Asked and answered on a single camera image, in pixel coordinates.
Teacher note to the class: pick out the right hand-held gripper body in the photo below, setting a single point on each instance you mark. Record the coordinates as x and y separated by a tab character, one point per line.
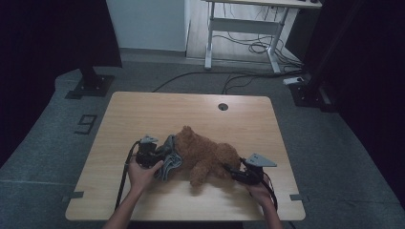
253	173

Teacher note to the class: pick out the person's right hand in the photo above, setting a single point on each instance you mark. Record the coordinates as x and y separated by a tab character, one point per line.
261	192

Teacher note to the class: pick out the black stand base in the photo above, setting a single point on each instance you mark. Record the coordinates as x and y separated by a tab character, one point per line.
92	84

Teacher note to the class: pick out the black metal frame stand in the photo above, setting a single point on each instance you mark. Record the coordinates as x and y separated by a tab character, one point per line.
313	92

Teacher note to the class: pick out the dark curtain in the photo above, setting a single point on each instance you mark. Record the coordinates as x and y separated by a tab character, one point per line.
375	79
47	47

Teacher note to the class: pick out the white power strip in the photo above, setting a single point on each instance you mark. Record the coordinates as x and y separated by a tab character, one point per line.
293	80

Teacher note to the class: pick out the brown plush teddy bear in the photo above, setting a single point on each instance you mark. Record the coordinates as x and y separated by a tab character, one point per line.
203	154

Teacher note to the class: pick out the white desk frame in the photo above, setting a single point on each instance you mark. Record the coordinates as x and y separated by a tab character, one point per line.
242	25

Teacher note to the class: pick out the person's left hand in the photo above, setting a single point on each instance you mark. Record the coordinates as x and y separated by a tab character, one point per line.
141	178

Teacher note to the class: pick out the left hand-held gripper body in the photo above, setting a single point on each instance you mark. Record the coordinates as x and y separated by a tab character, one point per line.
146	154

